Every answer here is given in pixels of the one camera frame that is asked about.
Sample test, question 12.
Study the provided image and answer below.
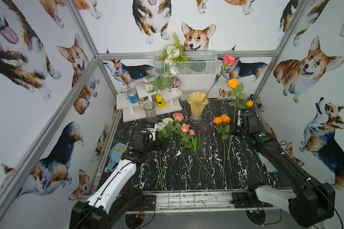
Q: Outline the orange rose top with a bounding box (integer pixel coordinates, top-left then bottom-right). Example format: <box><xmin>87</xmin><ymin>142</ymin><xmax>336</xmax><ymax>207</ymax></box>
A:
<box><xmin>227</xmin><ymin>79</ymin><xmax>247</xmax><ymax>124</ymax></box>

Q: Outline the orange rose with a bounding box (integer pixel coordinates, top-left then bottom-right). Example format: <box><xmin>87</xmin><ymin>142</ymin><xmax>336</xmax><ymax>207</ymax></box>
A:
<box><xmin>213</xmin><ymin>114</ymin><xmax>230</xmax><ymax>174</ymax></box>
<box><xmin>221</xmin><ymin>114</ymin><xmax>232</xmax><ymax>171</ymax></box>
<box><xmin>227</xmin><ymin>79</ymin><xmax>247</xmax><ymax>124</ymax></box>

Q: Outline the pink rose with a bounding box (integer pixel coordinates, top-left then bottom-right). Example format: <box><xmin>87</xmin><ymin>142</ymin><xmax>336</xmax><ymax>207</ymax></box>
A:
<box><xmin>202</xmin><ymin>55</ymin><xmax>237</xmax><ymax>102</ymax></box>
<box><xmin>180</xmin><ymin>124</ymin><xmax>215</xmax><ymax>180</ymax></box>
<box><xmin>173</xmin><ymin>113</ymin><xmax>192</xmax><ymax>181</ymax></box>

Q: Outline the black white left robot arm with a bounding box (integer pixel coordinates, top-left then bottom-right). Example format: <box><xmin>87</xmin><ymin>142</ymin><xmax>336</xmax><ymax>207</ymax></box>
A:
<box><xmin>69</xmin><ymin>128</ymin><xmax>158</xmax><ymax>229</ymax></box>

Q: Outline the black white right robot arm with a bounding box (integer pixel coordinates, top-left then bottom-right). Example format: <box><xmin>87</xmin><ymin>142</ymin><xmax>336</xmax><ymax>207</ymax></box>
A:
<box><xmin>230</xmin><ymin>113</ymin><xmax>336</xmax><ymax>228</ymax></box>

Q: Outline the orange rose middle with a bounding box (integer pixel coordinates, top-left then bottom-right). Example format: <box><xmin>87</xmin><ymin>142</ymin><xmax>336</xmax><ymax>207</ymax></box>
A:
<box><xmin>221</xmin><ymin>114</ymin><xmax>232</xmax><ymax>171</ymax></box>

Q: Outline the teal dustpan with brush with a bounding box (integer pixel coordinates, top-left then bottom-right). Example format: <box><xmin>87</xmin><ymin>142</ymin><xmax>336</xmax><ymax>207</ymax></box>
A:
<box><xmin>104</xmin><ymin>143</ymin><xmax>128</xmax><ymax>173</ymax></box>

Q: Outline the clear glass cylinder vase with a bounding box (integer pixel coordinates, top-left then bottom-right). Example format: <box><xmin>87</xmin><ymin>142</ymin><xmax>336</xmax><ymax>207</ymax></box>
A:
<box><xmin>143</xmin><ymin>102</ymin><xmax>158</xmax><ymax>124</ymax></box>

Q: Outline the orange rose left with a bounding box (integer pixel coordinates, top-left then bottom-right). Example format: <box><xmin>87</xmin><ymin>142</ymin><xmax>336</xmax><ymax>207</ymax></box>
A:
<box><xmin>213</xmin><ymin>114</ymin><xmax>230</xmax><ymax>174</ymax></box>

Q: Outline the white tiered display shelf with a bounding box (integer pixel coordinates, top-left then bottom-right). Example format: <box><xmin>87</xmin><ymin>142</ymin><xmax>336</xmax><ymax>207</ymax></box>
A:
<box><xmin>116</xmin><ymin>83</ymin><xmax>183</xmax><ymax>122</ymax></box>

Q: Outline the small clear glass jar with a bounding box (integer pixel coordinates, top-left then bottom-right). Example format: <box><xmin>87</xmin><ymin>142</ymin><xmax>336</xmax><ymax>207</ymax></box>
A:
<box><xmin>139</xmin><ymin>97</ymin><xmax>149</xmax><ymax>110</ymax></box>

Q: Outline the blue tin can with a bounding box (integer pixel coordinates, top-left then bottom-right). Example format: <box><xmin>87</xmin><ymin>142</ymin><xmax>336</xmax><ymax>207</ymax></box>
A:
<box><xmin>126</xmin><ymin>88</ymin><xmax>139</xmax><ymax>104</ymax></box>

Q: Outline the green white gardening glove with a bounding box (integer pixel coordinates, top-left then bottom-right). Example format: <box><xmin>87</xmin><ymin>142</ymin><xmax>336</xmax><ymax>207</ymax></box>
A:
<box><xmin>255</xmin><ymin>151</ymin><xmax>278</xmax><ymax>173</ymax></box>

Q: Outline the small pink tulip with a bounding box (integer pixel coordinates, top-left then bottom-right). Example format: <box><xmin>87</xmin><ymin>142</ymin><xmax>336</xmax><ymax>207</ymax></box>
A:
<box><xmin>189</xmin><ymin>129</ymin><xmax>203</xmax><ymax>176</ymax></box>

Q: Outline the white green lidded jar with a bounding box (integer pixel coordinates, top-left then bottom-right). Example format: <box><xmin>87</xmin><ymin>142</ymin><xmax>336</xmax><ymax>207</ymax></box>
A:
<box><xmin>142</xmin><ymin>76</ymin><xmax>156</xmax><ymax>93</ymax></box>

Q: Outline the yellow fluted glass vase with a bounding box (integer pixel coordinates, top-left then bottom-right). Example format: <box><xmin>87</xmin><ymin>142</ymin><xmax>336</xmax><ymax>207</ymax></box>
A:
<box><xmin>187</xmin><ymin>91</ymin><xmax>209</xmax><ymax>123</ymax></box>

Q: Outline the pink succulent in white pot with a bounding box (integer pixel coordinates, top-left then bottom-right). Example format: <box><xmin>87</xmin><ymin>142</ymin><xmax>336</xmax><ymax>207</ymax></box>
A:
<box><xmin>170</xmin><ymin>76</ymin><xmax>182</xmax><ymax>92</ymax></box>

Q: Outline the green white artificial bouquet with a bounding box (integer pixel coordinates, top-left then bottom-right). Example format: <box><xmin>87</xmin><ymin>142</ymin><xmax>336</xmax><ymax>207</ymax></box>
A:
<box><xmin>159</xmin><ymin>32</ymin><xmax>190</xmax><ymax>65</ymax></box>

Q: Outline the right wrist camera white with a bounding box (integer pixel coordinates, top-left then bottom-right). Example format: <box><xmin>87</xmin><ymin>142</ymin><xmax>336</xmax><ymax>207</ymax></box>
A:
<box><xmin>237</xmin><ymin>110</ymin><xmax>241</xmax><ymax>127</ymax></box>

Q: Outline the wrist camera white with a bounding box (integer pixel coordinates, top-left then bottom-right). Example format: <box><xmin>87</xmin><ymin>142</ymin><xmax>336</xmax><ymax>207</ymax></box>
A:
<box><xmin>147</xmin><ymin>128</ymin><xmax>157</xmax><ymax>141</ymax></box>
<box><xmin>237</xmin><ymin>110</ymin><xmax>241</xmax><ymax>127</ymax></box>

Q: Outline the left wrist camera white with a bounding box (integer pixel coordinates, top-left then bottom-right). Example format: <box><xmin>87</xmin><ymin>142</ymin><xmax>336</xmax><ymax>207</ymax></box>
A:
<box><xmin>147</xmin><ymin>128</ymin><xmax>157</xmax><ymax>141</ymax></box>

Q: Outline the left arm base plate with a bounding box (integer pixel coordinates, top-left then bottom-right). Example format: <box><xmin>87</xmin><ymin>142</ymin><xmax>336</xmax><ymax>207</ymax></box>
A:
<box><xmin>131</xmin><ymin>194</ymin><xmax>156</xmax><ymax>212</ymax></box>

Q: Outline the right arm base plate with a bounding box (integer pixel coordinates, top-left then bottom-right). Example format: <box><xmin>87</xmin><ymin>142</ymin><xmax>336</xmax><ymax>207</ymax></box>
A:
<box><xmin>231</xmin><ymin>191</ymin><xmax>273</xmax><ymax>209</ymax></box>

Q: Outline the white wire mesh basket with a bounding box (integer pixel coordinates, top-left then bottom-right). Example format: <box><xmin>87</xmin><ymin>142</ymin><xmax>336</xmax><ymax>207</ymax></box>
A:
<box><xmin>153</xmin><ymin>51</ymin><xmax>217</xmax><ymax>75</ymax></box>

